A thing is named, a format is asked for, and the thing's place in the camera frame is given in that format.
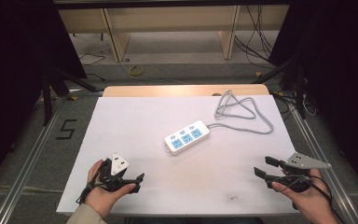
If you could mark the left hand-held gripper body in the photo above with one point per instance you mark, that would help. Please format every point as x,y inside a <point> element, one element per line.
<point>118,165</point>

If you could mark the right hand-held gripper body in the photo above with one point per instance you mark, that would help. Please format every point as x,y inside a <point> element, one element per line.
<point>304,161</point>

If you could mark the person's left hand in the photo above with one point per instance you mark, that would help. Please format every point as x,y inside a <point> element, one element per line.
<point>101,197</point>

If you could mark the person's right hand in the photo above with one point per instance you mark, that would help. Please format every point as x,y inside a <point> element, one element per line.
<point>313,200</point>

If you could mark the white board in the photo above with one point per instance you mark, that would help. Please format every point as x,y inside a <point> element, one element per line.
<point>136,124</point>

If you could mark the white power strip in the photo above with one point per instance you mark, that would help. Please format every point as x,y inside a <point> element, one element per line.
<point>180,146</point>

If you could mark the black metal stand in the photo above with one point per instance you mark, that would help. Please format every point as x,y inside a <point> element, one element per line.
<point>47,102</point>
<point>300,93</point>

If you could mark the wooden table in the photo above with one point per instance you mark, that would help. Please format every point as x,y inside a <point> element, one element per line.
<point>167,90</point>

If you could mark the black curtain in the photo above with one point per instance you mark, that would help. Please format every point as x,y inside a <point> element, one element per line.
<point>12,77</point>
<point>341,77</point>

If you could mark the yellow tape roll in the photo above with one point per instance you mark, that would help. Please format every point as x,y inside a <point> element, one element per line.
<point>131,71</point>

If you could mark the wooden shelf unit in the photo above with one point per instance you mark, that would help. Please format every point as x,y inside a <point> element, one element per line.
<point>167,18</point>

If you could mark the metal floor rail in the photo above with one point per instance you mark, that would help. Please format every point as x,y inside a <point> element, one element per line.
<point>320,152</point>
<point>28,168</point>

